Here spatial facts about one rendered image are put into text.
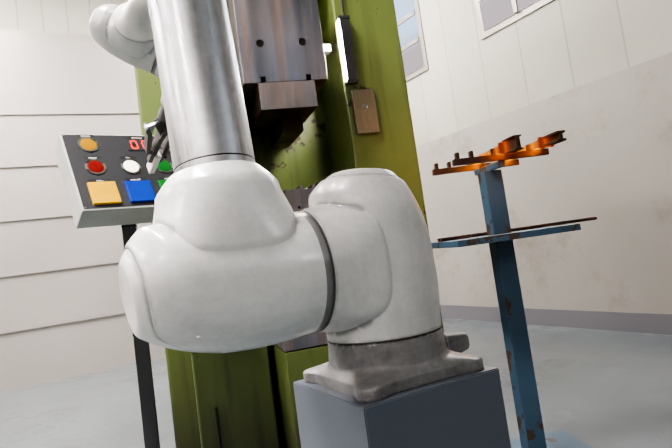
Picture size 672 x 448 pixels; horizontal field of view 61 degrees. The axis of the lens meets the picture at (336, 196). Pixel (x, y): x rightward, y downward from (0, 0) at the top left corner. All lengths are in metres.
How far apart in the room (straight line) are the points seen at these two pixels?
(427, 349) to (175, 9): 0.52
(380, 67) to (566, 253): 2.42
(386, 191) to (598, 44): 3.47
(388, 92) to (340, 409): 1.70
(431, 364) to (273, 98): 1.42
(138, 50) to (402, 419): 0.98
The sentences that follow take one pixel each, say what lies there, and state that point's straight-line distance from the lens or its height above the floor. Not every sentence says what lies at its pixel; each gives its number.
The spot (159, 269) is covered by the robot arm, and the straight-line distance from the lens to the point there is 0.62.
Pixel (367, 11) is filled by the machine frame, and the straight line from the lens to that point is 2.37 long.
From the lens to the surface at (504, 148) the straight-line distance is 1.84.
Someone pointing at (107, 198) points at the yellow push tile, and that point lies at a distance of 1.67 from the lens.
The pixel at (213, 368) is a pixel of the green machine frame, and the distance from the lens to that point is 2.08.
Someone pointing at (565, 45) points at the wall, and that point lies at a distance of 4.29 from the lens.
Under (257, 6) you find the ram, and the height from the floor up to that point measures 1.64.
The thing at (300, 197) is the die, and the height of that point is 0.96.
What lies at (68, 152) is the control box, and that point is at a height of 1.14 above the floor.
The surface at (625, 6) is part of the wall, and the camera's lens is 4.05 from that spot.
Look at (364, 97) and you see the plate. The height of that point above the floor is 1.32.
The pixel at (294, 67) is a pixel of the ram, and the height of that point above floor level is 1.41.
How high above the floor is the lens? 0.78
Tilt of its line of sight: 5 degrees up
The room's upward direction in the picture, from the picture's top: 8 degrees counter-clockwise
